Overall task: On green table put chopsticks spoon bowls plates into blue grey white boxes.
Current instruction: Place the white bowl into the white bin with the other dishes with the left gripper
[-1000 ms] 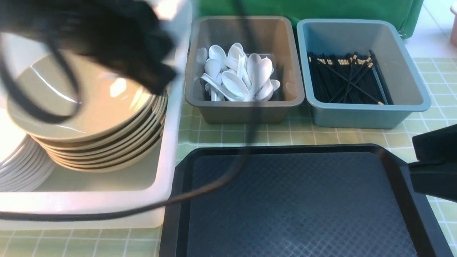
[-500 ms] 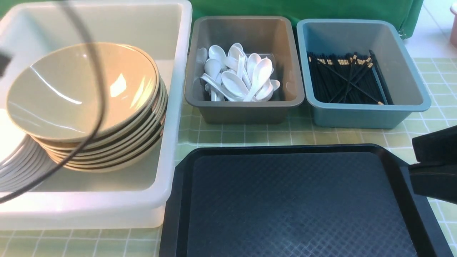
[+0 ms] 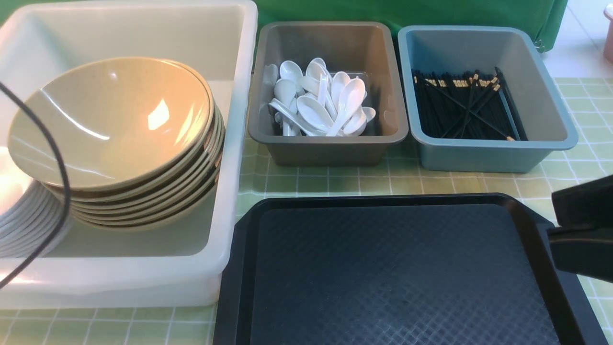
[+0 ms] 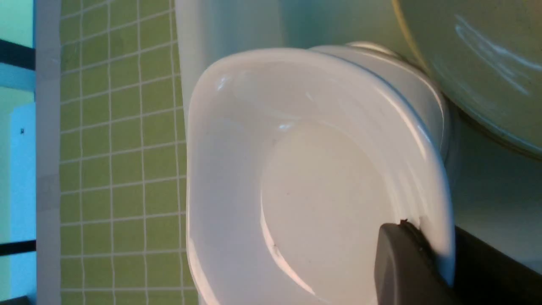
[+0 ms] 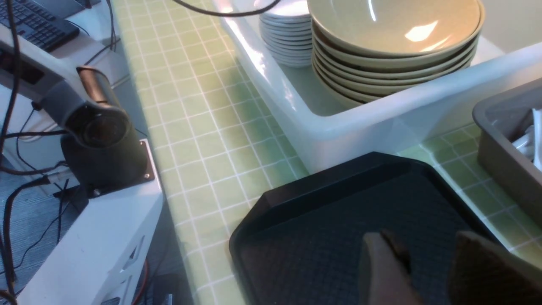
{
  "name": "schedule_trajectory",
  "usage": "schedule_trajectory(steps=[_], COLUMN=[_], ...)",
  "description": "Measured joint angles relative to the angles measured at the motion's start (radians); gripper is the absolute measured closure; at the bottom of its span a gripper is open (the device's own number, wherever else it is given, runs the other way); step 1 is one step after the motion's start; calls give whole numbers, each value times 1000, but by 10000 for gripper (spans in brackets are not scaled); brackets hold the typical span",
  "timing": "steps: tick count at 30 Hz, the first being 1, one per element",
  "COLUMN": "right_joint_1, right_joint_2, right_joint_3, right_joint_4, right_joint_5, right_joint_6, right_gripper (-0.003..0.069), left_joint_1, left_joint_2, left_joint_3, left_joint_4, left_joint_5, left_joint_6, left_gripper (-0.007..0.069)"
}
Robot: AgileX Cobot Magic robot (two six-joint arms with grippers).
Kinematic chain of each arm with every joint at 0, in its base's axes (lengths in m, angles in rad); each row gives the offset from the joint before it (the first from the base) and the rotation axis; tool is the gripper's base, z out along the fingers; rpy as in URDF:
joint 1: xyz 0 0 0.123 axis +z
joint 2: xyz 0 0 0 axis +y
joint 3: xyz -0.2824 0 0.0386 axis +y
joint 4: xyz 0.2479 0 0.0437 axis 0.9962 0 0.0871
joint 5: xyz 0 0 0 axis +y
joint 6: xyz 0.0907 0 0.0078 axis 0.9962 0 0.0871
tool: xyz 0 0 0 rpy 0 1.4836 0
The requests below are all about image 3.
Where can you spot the grey plastic spoon bin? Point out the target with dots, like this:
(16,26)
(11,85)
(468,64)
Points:
(374,116)

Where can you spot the large white plastic tub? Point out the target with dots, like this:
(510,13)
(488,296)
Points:
(180,263)

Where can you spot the stack of white dishes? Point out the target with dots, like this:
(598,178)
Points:
(29,212)

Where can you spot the pile of black chopsticks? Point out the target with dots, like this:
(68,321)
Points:
(472,105)

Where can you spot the black serving tray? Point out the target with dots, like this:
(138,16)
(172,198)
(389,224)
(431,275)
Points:
(459,269)

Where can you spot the green cloth backdrop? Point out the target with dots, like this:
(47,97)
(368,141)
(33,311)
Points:
(539,19)

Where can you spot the stack of tan bowls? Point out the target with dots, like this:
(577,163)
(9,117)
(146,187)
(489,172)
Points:
(166,195)

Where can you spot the pile of white spoons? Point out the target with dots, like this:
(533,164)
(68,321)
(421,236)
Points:
(304,102)

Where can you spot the tan noodle bowl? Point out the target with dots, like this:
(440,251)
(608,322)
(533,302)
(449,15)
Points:
(121,120)

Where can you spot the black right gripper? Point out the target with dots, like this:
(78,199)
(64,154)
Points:
(582,242)

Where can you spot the green checkered tablecloth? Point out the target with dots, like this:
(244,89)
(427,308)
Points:
(588,100)

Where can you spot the blue plastic chopstick bin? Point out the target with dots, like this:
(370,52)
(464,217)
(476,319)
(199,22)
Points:
(457,49)

